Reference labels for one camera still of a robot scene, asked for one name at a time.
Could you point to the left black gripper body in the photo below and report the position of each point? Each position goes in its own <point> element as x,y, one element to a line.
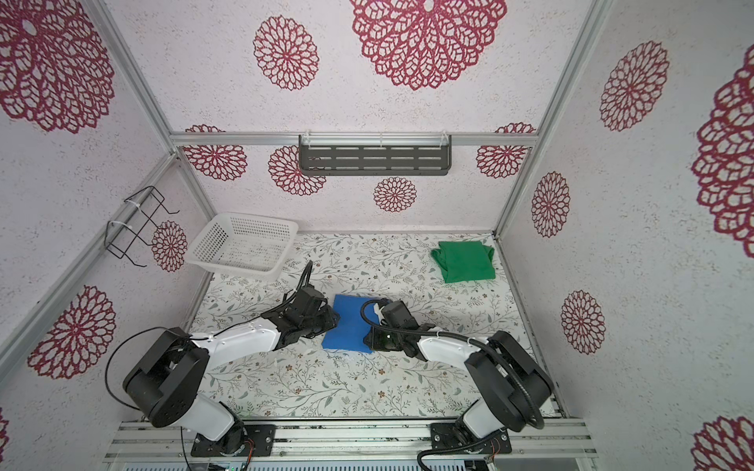
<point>323,323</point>

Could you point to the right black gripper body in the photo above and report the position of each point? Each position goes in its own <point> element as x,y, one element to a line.
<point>387,341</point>

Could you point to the blue tank top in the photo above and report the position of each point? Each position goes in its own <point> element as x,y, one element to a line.
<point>351,329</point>

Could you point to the green tank top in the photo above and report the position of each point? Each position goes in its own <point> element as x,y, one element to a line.
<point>464,261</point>

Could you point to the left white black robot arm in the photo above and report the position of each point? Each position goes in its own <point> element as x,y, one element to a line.
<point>165,383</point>

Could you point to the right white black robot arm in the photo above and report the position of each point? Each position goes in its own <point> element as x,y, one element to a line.
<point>511,386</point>

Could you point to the white plastic basket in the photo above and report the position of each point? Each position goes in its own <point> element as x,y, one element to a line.
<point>243,245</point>

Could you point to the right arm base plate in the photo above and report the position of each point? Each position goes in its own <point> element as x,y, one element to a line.
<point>446,435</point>

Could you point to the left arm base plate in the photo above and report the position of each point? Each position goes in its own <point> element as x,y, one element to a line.
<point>253,440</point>

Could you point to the grey metal wall shelf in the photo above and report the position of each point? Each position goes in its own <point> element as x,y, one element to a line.
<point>375,157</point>

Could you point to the aluminium front rail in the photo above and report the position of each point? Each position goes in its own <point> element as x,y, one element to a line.
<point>347,439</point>

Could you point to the black wire wall rack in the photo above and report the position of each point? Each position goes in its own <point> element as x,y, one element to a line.
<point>120,236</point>

